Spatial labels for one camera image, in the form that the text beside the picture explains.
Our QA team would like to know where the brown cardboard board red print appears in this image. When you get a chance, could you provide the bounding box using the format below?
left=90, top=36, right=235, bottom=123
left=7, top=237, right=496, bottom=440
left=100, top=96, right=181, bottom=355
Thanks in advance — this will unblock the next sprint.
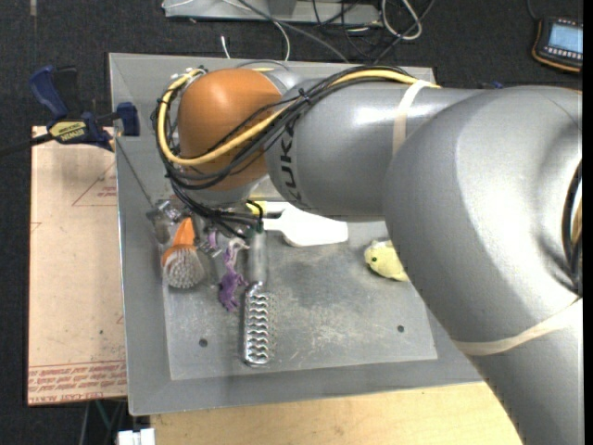
left=26, top=124, right=129, bottom=408

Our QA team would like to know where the grey metal bin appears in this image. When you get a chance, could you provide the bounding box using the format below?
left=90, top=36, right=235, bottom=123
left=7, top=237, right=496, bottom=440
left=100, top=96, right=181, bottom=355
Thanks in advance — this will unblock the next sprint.
left=107, top=52, right=484, bottom=418

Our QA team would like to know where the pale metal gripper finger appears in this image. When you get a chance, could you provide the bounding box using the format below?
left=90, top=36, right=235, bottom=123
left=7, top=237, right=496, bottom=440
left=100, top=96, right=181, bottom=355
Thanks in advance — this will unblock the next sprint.
left=197, top=239, right=224, bottom=292
left=146, top=198, right=182, bottom=245

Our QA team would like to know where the white plastic bottle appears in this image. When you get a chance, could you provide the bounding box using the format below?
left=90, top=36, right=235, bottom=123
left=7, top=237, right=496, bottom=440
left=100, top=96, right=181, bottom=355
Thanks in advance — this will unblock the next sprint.
left=260, top=201, right=350, bottom=248

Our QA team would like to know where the purple toy animal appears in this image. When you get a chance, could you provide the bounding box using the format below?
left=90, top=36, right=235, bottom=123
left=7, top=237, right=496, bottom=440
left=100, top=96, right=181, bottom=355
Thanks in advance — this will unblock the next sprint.
left=216, top=238, right=252, bottom=314

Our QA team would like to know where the orange handled scrub brush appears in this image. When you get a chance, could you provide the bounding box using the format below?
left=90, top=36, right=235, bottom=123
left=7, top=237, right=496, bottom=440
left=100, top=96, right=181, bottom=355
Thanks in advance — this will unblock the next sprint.
left=160, top=217, right=208, bottom=290

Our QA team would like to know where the yellow toy animal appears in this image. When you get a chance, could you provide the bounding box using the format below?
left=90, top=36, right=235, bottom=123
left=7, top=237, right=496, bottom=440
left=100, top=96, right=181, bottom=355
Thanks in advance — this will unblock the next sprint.
left=362, top=239, right=411, bottom=284

